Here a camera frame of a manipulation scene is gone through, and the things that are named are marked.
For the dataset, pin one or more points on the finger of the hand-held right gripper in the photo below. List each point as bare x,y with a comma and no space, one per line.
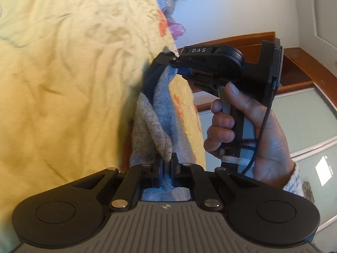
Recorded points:
168,58

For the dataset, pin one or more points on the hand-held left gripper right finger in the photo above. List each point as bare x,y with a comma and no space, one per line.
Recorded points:
175,170

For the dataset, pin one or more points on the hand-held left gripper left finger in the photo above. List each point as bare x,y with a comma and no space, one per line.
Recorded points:
158,171

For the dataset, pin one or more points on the grey knitted small garment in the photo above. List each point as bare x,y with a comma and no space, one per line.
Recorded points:
158,116

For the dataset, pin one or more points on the person's right forearm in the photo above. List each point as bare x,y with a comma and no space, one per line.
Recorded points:
293,179

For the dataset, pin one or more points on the person's right hand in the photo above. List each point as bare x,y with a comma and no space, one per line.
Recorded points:
266,137

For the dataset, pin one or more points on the pink plastic bag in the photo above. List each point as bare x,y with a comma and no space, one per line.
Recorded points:
177,29

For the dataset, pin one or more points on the clear plastic bag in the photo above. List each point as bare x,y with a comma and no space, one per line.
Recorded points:
168,10

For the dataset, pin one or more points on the brown wooden cabinet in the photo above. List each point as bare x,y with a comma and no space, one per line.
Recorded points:
310,68

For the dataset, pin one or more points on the frosted glass wardrobe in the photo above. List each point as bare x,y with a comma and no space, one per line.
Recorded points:
310,137

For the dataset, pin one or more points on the white framed panel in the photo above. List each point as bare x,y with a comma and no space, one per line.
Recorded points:
326,10

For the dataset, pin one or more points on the yellow floral blanket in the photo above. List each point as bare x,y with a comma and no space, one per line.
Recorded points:
65,71

